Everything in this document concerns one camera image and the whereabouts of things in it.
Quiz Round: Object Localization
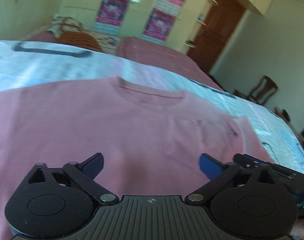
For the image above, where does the patterned cream pillow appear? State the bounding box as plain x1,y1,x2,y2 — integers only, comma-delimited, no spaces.
47,16,84,39

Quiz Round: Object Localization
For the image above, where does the white patterned bed sheet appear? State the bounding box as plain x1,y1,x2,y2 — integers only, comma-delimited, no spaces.
0,40,304,173

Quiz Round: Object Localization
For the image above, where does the dark wooden chair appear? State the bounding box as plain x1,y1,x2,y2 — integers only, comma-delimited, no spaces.
233,75,279,106

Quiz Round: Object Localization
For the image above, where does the folded maroon checked blanket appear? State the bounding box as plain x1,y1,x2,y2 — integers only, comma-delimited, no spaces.
116,37,222,90

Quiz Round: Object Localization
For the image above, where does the lower right purple poster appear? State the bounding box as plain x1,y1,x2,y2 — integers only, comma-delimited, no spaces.
141,9,176,45

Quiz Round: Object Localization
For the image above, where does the orange knitted cushion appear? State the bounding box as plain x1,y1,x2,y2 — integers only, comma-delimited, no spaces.
57,31,103,52

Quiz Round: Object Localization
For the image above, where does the brown wooden door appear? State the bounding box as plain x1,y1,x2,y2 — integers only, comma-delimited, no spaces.
187,0,246,74

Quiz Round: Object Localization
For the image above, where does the cream built-in wardrobe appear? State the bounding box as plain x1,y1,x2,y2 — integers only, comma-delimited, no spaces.
59,0,209,53

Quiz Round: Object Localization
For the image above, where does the cream arched headboard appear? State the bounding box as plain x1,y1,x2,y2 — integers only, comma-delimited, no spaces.
0,0,46,40

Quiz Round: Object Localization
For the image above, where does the lower left purple poster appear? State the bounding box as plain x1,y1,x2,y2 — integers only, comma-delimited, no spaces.
93,0,129,36

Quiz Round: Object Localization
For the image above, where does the pink knit sweater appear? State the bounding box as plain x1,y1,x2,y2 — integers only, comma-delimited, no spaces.
0,77,271,239

